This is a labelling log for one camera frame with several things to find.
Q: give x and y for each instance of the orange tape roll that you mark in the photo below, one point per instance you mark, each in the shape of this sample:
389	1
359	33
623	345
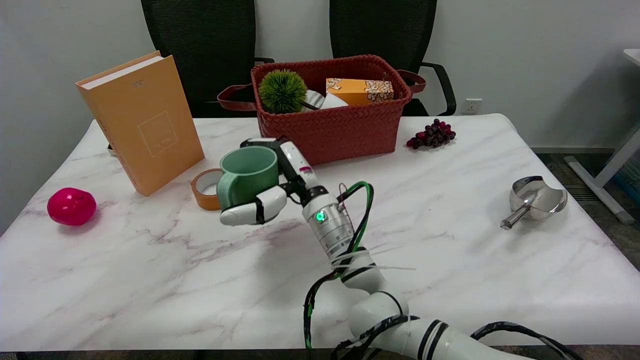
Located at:
205	197

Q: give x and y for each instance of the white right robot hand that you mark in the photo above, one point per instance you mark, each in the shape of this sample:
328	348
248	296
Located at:
300	167

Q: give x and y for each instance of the white wall outlet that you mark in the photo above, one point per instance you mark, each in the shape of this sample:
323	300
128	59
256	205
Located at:
471	106

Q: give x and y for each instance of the red woven basket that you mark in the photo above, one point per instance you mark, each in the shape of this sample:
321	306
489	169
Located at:
335	130

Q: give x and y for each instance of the teal mesh bin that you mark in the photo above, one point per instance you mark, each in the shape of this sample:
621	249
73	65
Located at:
631	182

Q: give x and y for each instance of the green spiky ball plant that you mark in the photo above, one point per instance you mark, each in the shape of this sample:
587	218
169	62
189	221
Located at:
282	91

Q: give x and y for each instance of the striped grey white item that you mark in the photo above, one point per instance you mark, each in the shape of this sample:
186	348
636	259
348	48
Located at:
314	99

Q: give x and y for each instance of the green mug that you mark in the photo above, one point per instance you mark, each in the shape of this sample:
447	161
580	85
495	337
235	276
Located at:
247	172

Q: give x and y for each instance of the purple grape bunch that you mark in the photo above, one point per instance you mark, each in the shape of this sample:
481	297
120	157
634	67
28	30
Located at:
432	136

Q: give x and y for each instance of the white side desk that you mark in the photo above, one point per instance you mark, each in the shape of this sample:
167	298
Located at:
617	161

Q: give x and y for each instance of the steel scoop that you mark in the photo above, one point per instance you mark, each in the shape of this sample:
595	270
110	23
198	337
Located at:
537	197

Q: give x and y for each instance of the white item in basket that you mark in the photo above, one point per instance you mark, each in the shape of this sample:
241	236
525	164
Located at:
334	102

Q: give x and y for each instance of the small black white object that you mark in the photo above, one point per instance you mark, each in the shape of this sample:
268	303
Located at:
111	150

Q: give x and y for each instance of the orange patterned tissue box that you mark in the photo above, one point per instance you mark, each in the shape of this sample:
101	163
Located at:
357	90

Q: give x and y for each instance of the black mesh office chair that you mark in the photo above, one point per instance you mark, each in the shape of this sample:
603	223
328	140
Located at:
200	50
385	30

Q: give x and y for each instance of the orange hardcover book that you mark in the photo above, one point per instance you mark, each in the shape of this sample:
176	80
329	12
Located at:
147	127

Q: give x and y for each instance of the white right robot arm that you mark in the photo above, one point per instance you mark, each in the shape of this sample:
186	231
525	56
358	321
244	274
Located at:
331	231

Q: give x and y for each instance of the pink plastic apple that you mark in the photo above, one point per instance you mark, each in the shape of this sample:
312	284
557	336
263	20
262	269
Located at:
71	206

